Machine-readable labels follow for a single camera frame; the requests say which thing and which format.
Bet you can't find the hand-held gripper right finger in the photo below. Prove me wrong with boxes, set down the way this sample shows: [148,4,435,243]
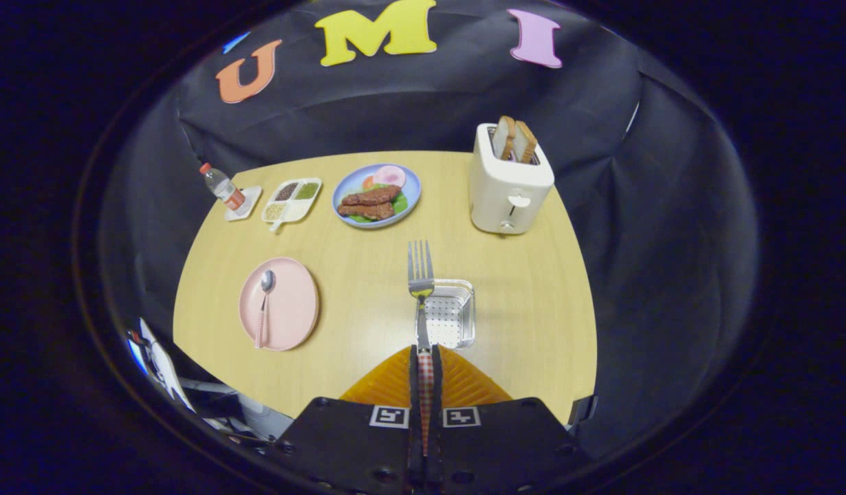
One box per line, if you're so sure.
[430,346,592,495]

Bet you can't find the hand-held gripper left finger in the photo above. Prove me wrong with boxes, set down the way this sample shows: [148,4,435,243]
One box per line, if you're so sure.
[268,346,424,495]

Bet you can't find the fork with red checked handle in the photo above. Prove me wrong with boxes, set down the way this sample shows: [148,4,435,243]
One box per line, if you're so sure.
[407,240,435,454]

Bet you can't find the spoon with red checked handle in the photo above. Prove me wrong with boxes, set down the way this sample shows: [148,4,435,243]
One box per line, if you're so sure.
[254,269,276,349]

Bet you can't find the pink round plate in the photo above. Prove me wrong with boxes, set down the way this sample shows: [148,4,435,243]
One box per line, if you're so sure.
[239,257,321,352]

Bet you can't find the white panel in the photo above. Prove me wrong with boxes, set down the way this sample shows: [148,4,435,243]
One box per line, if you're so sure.
[140,318,195,413]

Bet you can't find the small lit screen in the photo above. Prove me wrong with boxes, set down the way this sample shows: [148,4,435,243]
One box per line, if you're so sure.
[126,333,149,375]

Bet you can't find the brown meat strip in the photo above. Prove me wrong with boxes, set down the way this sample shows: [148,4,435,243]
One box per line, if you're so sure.
[340,185,403,207]
[337,201,395,221]

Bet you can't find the white divided tray with beans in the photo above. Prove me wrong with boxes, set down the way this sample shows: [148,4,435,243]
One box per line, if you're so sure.
[261,177,323,233]

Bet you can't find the green lettuce leaves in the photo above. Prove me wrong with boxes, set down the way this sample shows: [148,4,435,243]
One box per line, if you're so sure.
[347,192,409,223]

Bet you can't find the white toaster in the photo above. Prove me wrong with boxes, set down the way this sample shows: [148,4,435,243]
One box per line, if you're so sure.
[469,123,555,235]

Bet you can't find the blue round plate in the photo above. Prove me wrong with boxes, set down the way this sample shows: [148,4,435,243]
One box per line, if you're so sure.
[332,164,422,229]

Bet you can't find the white square coaster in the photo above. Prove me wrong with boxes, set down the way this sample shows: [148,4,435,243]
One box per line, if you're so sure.
[224,186,263,222]

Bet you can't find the water bottle with red label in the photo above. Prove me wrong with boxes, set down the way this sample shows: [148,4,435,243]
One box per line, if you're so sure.
[199,163,246,211]

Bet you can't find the toast bread slice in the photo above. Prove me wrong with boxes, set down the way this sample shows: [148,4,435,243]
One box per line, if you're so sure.
[492,115,517,160]
[513,121,538,164]

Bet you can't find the clear wire basket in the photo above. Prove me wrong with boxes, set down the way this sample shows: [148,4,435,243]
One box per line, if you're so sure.
[423,278,476,349]

